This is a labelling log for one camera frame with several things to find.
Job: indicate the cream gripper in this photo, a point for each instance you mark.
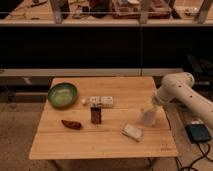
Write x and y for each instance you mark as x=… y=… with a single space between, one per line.
x=148 y=106

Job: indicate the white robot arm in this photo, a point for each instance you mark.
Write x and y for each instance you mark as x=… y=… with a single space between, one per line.
x=179 y=86

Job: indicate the wooden folding table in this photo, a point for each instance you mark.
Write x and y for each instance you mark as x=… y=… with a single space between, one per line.
x=104 y=141

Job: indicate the black foot pedal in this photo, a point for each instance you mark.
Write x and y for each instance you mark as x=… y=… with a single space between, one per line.
x=198 y=133

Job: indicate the white patterned box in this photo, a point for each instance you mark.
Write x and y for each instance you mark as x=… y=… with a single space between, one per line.
x=101 y=101

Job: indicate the brown chili pepper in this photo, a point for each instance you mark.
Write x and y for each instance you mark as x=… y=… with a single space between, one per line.
x=72 y=124

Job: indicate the green bowl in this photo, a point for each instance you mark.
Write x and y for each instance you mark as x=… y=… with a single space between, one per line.
x=62 y=95

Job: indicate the background metal shelf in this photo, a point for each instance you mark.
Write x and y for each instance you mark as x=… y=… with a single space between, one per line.
x=106 y=13

